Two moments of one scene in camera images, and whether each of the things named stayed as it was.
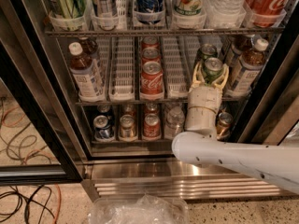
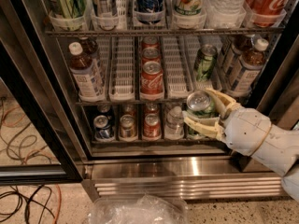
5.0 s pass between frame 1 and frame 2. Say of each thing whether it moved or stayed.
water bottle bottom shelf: stayed
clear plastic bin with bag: stayed
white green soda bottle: stayed
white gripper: moved
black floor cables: stayed
